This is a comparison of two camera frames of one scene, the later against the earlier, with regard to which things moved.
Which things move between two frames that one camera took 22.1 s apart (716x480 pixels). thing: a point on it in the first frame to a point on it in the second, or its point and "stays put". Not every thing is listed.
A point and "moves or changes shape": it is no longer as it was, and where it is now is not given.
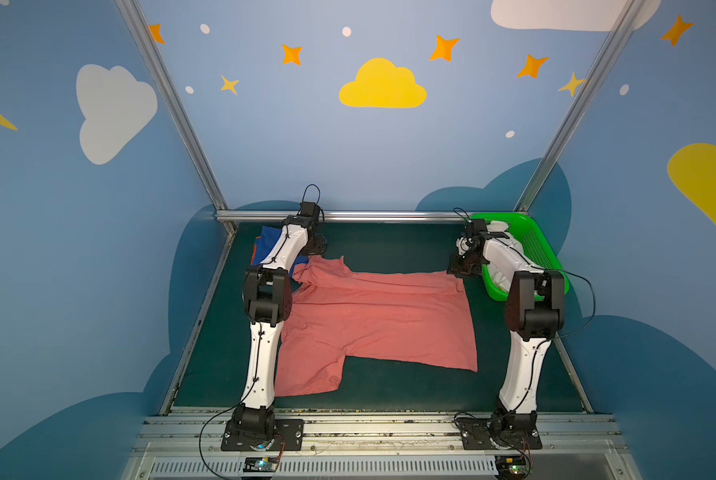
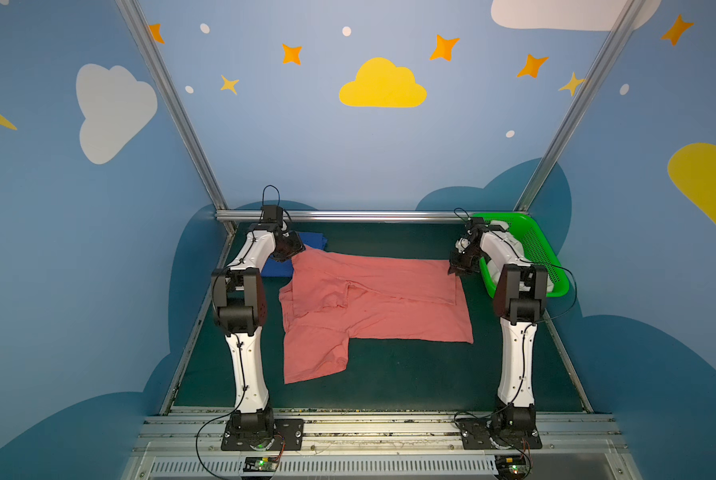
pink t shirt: x=414 y=318 moves or changes shape
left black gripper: x=315 y=241 to x=292 y=246
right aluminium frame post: x=560 y=138 stays put
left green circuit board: x=260 y=464 stays put
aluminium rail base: x=189 y=447 stays put
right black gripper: x=460 y=264 stays put
